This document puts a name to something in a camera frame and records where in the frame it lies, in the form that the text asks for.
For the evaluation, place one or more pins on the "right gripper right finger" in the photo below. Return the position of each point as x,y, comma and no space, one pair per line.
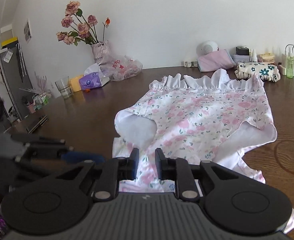
230,200

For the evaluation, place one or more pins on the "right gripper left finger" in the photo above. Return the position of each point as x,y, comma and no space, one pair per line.
60,201

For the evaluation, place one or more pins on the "clear drinking glass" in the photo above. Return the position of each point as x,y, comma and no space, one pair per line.
64,87

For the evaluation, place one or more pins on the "folded pink towel cloth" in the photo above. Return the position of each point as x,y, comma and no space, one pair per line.
215,60

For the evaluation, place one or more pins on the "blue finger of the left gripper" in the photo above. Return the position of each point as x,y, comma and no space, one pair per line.
73,157

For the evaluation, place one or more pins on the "white wall charger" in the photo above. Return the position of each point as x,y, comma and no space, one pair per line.
284,60

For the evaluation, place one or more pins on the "pink artificial flower bouquet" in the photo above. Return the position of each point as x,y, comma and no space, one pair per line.
80,29

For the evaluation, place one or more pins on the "green spray bottle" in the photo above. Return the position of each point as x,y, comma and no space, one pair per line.
290,64

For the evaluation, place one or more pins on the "stack of snack packets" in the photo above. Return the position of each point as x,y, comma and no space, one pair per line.
266,58

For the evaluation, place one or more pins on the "clear printed plastic bag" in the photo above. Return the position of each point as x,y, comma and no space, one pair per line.
119,68

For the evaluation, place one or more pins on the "teal flower folded cloth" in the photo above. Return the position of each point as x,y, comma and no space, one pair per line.
265,71

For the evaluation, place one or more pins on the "pink floral ruffled garment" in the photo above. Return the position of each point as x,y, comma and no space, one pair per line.
211,118

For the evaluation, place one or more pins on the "small white bottle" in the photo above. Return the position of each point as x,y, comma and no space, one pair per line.
253,56

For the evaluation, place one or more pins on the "purple tissue pack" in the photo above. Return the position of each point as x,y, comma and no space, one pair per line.
92,78

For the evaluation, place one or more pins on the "white socket adapter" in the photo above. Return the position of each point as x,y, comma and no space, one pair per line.
190,64

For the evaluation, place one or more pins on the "grey refrigerator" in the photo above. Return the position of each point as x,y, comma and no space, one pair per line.
15,76

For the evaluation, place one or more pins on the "small black box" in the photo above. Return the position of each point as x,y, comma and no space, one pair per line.
242,50

